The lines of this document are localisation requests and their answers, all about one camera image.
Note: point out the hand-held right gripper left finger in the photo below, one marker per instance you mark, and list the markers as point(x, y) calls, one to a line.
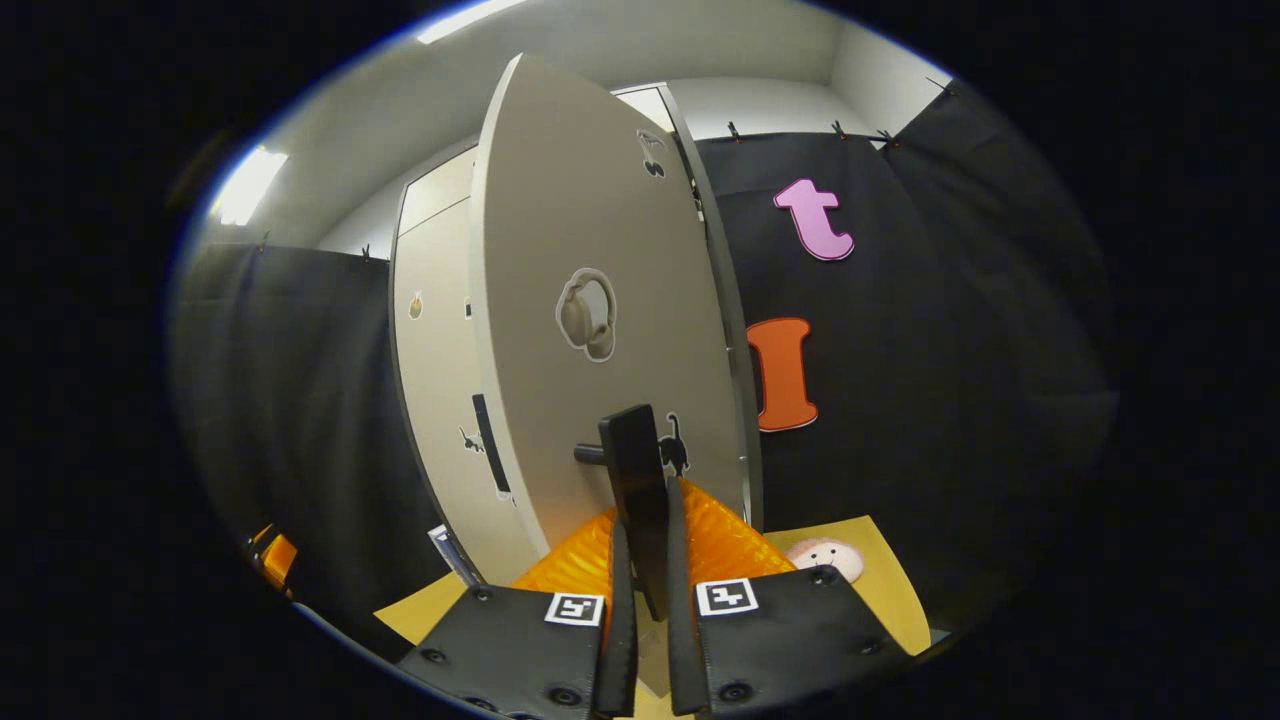
point(520, 650)

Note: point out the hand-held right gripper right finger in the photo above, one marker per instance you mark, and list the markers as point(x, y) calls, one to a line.
point(780, 640)

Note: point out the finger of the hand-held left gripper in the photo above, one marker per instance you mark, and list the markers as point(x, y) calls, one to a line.
point(278, 560)

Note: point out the cabinet door with camera sticker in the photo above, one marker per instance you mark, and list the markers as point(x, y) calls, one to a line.
point(435, 380)

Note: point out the beige double-door shoe cabinet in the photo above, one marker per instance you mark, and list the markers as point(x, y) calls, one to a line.
point(440, 190)

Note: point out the cabinet door with headphone sticker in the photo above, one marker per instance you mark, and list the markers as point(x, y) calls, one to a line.
point(560, 200)

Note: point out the pink plush toy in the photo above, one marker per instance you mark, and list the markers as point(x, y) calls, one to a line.
point(828, 558)

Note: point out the yellow wooden floor mat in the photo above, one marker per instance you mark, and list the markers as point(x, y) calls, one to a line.
point(885, 590)

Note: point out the black backdrop cloth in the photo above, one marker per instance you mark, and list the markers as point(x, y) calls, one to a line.
point(950, 350)

